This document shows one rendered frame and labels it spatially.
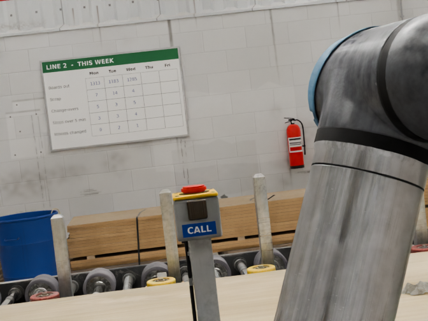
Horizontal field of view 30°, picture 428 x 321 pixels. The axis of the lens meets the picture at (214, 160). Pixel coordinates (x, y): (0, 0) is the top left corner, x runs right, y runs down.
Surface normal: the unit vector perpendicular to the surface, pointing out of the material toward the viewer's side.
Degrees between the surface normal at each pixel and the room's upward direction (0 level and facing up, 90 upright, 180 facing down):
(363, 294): 85
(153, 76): 90
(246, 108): 90
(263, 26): 90
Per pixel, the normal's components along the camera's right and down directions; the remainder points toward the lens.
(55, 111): 0.07, 0.04
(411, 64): -0.74, -0.15
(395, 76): -0.84, 0.01
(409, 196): 0.59, 0.07
